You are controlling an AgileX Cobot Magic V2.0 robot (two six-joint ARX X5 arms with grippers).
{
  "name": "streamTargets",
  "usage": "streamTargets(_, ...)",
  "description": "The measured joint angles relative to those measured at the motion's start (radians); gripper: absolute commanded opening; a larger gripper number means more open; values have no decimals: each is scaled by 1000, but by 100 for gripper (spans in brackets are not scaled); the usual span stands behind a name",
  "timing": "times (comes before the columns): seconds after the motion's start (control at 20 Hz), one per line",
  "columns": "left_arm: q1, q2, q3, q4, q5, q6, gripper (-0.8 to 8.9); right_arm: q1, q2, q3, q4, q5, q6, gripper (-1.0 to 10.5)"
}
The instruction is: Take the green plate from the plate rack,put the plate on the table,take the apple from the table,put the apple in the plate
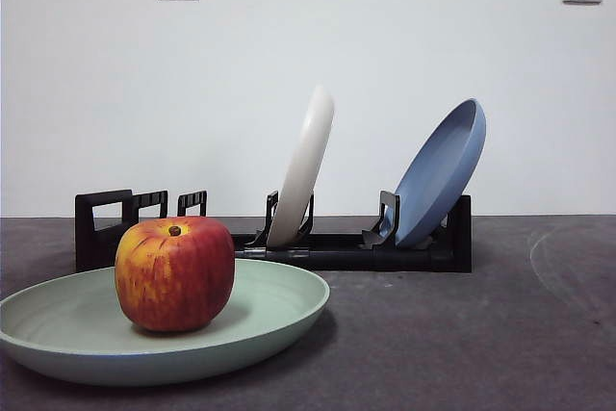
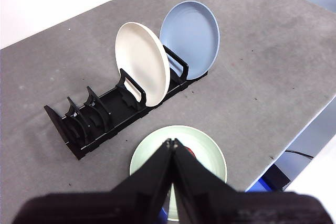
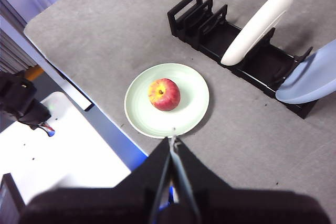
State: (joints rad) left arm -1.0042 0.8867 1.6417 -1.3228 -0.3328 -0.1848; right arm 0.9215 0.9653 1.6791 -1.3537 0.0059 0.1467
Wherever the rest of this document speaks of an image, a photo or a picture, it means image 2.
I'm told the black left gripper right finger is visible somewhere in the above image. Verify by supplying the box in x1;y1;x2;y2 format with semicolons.
172;138;334;224

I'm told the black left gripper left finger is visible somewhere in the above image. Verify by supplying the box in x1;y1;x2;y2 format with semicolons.
12;138;174;224

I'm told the red yellow apple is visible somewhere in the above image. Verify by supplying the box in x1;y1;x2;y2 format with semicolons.
183;146;196;158

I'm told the green plate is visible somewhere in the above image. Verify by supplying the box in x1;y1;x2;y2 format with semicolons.
129;125;227;222

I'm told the black plate rack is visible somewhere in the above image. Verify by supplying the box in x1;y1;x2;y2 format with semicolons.
43;45;208;161

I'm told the white plate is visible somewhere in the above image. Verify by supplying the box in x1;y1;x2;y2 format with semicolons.
114;22;171;108

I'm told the blue plate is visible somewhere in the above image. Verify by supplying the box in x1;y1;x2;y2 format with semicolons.
159;0;221;80

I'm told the blue bin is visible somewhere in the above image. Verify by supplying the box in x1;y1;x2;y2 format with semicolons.
245;178;271;193

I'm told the black box under table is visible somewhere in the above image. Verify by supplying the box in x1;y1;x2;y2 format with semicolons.
264;163;292;190

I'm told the black cable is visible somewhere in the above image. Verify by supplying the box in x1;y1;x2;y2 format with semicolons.
285;150;314;159

